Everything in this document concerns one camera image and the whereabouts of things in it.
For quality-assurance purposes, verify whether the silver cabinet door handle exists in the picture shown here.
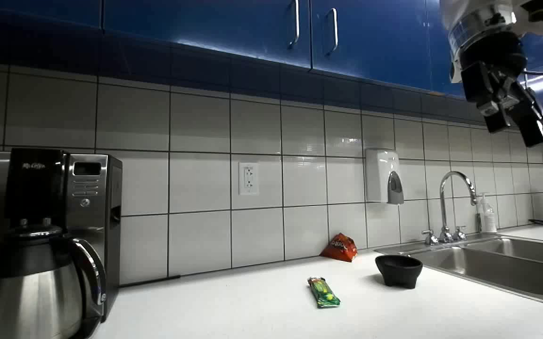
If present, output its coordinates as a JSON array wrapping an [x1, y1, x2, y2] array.
[[328, 6, 342, 59], [287, 0, 304, 51]]

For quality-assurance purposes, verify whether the white wall soap dispenser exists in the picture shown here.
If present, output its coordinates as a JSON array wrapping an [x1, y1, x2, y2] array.
[[364, 147, 406, 206]]

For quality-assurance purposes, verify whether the blue cabinet door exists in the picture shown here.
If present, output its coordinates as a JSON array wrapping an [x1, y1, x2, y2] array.
[[311, 0, 457, 93], [102, 0, 315, 70]]

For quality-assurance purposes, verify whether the black bowl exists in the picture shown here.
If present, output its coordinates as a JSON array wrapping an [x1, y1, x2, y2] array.
[[374, 253, 425, 290]]

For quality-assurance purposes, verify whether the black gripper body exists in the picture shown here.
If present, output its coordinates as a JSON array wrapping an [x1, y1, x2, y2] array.
[[458, 32, 532, 113]]

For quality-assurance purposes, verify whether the white wall power outlet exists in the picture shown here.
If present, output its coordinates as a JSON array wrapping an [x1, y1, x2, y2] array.
[[238, 160, 262, 198]]

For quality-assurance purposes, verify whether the clear soap pump bottle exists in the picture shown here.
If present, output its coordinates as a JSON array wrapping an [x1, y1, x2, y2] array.
[[477, 194, 500, 238]]

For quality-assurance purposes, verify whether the green packet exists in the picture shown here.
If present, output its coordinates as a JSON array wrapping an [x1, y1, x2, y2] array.
[[306, 275, 343, 311]]

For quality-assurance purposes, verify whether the stainless steel double sink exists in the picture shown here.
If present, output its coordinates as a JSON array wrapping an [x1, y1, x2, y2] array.
[[402, 234, 543, 309]]

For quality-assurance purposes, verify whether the orange snack packet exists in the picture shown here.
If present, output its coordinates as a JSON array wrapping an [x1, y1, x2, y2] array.
[[319, 232, 360, 264]]

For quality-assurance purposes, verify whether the steel coffee carafe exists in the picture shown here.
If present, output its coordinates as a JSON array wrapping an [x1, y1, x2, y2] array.
[[0, 226, 110, 339]]

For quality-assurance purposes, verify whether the black steel coffee maker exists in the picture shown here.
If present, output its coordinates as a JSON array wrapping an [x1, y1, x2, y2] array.
[[0, 147, 125, 307]]

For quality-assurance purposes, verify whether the chrome sink faucet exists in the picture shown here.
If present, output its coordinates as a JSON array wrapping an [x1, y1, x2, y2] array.
[[438, 170, 483, 245]]

